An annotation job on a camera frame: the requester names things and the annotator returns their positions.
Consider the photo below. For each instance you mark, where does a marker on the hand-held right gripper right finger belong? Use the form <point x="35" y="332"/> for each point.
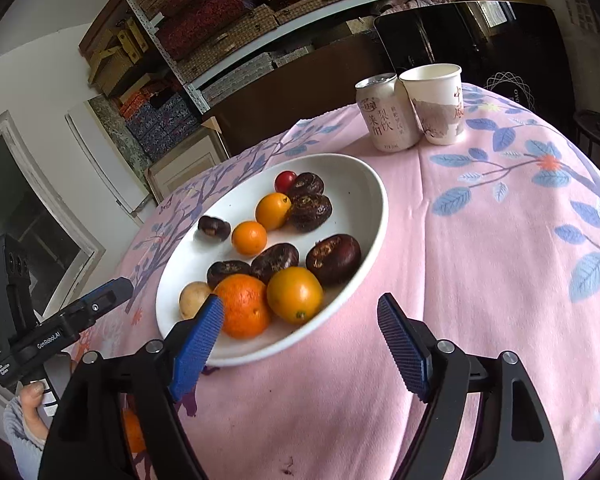
<point x="402" y="352"/>

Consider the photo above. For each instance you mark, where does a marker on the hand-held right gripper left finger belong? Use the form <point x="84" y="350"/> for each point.
<point x="197" y="347"/>

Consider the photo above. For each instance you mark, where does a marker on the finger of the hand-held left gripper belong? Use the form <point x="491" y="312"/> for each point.
<point x="110" y="292"/>

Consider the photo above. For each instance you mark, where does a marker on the small yellow potato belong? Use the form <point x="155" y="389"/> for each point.
<point x="194" y="300"/>

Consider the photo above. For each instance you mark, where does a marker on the large orange tangerine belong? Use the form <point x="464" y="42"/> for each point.
<point x="245" y="305"/>

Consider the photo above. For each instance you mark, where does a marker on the small orange citrus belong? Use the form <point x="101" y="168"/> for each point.
<point x="249" y="238"/>
<point x="132" y="432"/>

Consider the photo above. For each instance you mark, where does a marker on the yellow-orange citrus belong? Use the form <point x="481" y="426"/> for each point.
<point x="272" y="211"/>
<point x="295" y="294"/>

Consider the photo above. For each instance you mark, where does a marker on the large dark water chestnut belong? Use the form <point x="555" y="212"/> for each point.
<point x="335" y="258"/>

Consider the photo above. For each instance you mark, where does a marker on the white plate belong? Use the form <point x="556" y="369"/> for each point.
<point x="360" y="195"/>

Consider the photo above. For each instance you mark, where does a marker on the small red cherry tomato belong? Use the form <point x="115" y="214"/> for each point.
<point x="285" y="181"/>

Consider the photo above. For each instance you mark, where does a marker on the person's left forearm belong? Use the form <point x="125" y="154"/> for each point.
<point x="17" y="427"/>

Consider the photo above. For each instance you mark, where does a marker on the person's left hand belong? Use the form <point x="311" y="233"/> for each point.
<point x="32" y="397"/>

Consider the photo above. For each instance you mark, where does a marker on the pink printed tablecloth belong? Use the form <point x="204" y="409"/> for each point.
<point x="480" y="260"/>

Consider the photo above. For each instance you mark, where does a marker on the white leaning board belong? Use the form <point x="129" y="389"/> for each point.
<point x="100" y="160"/>

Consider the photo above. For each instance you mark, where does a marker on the grey marble slab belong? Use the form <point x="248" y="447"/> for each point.
<point x="115" y="130"/>

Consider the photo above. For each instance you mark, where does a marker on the stack of blue floral boxes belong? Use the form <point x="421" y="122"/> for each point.
<point x="162" y="125"/>

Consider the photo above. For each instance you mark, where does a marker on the orange-red floral box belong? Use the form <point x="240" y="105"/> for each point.
<point x="132" y="102"/>

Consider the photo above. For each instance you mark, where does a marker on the stack of yellow wooden boxes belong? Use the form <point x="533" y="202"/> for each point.
<point x="110" y="65"/>

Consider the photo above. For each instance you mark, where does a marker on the white drink can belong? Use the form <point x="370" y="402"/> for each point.
<point x="387" y="120"/>

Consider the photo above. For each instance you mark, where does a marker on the white paper cup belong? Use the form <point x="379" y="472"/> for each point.
<point x="440" y="105"/>

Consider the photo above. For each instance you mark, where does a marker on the stack of grey patterned boxes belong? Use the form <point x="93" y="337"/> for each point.
<point x="240" y="77"/>

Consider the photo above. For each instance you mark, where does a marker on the brown cardboard sheet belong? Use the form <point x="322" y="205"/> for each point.
<point x="290" y="105"/>

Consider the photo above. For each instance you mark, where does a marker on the stack of woven boxes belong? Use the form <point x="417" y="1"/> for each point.
<point x="240" y="40"/>

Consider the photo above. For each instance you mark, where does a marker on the dark red patterned box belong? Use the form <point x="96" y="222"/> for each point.
<point x="205" y="15"/>

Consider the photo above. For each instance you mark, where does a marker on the black cabinet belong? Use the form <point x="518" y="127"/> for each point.
<point x="505" y="50"/>

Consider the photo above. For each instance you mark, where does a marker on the pink folded cloth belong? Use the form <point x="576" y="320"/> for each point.
<point x="415" y="2"/>

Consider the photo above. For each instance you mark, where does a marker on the white window frame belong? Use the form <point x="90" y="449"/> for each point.
<point x="80" y="230"/>

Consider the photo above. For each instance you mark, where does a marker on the wooden picture frame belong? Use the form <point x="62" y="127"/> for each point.
<point x="180" y="167"/>

